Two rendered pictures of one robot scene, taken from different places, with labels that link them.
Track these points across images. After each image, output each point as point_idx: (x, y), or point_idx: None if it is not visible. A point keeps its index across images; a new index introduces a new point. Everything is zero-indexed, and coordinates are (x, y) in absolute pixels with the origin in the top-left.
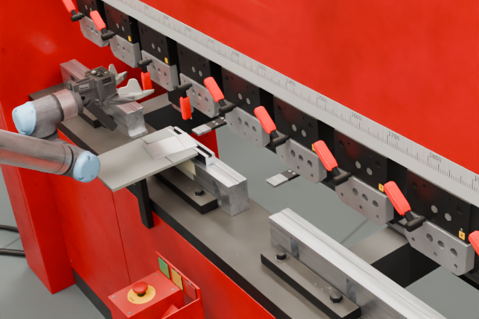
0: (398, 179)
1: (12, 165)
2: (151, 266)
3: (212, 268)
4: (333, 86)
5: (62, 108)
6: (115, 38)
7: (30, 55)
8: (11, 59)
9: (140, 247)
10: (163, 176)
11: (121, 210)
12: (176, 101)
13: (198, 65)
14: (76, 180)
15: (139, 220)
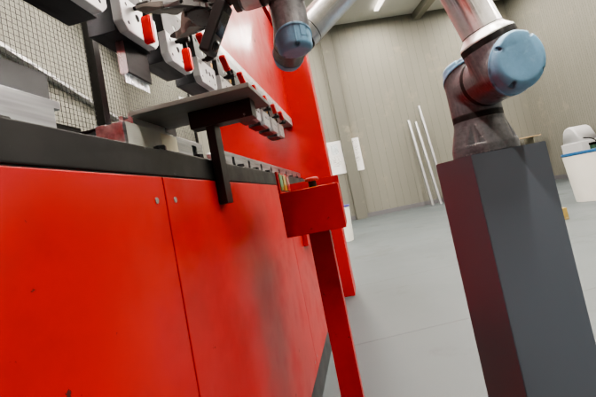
0: None
1: (351, 5)
2: (230, 297)
3: (257, 189)
4: (228, 47)
5: None
6: None
7: None
8: None
9: (215, 284)
10: (183, 153)
11: (187, 242)
12: (138, 70)
13: (177, 25)
14: (301, 62)
15: (211, 221)
